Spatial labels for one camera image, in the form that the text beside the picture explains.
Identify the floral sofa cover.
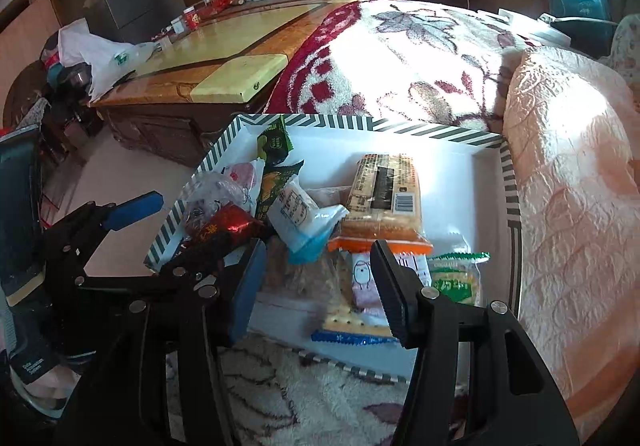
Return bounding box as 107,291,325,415
600,13,640,110

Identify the white plastic bag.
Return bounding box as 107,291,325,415
58,18,156,103

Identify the peach quilted blanket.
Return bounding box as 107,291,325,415
503,47,639,438

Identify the wooden marble-top coffee table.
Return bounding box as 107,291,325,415
93,0,362,167

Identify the clear bag of red dates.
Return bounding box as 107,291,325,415
182,172,255,239

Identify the pink strawberry snack packet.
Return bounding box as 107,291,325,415
222,159,266,207

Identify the red foil snack packet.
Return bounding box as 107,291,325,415
181,203,266,253

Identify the white blue snack packet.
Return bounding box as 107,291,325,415
267,175,348,265

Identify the green cracker packet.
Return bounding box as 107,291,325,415
427,252,490,306

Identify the green lime snack packet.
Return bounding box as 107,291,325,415
255,161,304,221

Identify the grey refrigerator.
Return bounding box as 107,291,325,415
82,0,184,44

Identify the orange bread packet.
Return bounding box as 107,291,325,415
328,153,433,255

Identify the clear bag of walnuts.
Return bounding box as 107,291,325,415
262,188,343,304

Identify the striped white tray box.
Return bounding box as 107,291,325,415
144,112,522,384

